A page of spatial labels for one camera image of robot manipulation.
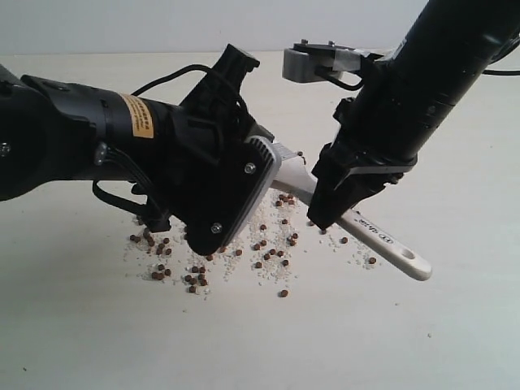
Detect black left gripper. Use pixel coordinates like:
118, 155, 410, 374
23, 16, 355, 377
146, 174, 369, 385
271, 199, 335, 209
141, 44, 268, 232

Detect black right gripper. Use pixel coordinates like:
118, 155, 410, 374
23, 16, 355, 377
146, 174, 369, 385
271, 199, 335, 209
307, 97, 417, 230

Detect white paint brush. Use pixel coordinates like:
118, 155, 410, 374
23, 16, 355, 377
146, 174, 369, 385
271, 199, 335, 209
271, 142, 432, 281

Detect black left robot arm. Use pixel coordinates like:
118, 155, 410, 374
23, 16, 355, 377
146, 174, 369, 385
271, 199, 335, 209
1, 45, 266, 232

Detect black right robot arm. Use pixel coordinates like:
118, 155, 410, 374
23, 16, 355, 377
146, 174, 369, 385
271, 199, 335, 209
307, 0, 519, 229

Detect brown and white debris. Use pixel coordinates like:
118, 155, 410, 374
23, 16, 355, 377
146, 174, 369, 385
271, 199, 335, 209
121, 190, 383, 314

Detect scattered brown pellets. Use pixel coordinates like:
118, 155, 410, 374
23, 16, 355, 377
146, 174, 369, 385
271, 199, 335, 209
128, 150, 378, 298

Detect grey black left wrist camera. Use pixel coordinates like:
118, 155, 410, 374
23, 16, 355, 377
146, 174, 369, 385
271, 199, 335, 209
184, 136, 281, 256

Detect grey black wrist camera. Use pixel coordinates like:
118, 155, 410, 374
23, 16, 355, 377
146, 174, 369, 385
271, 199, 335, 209
282, 40, 395, 84
184, 136, 281, 256

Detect black left camera cable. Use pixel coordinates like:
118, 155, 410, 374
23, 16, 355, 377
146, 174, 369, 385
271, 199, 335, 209
91, 63, 216, 232

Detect black camera cable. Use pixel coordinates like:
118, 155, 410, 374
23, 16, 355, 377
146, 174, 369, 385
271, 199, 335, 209
316, 67, 366, 93
91, 63, 216, 232

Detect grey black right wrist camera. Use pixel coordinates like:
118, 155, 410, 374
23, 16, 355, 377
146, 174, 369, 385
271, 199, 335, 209
282, 40, 395, 84

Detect black right camera cable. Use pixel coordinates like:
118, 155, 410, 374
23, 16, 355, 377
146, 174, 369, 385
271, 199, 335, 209
316, 67, 366, 93

